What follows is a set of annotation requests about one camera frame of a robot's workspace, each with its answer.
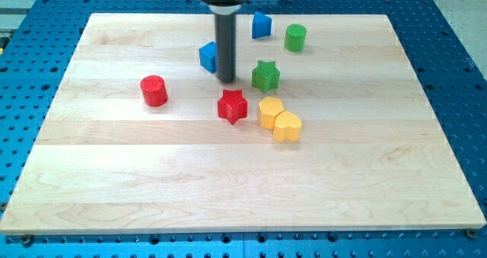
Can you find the yellow heart block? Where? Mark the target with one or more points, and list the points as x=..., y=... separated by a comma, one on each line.
x=287, y=127

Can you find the red star block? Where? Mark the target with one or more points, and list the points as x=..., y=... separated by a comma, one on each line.
x=232, y=105

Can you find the wooden board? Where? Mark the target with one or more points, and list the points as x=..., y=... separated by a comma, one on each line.
x=371, y=153

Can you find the green star block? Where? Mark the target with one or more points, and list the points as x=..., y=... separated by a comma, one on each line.
x=265, y=76

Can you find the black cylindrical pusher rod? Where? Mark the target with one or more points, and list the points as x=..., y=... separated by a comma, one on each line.
x=225, y=38

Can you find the blue cube block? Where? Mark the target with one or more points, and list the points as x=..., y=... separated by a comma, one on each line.
x=207, y=57

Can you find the blue triangle block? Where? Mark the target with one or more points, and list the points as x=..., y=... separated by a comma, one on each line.
x=261, y=25

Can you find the green cylinder block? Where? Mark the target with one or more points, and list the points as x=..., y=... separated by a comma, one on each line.
x=295, y=35

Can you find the red cylinder block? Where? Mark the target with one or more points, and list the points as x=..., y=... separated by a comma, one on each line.
x=154, y=90

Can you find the yellow hexagon block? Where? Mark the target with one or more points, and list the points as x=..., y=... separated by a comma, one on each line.
x=268, y=109

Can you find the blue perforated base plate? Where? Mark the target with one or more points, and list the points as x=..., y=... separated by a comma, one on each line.
x=445, y=40

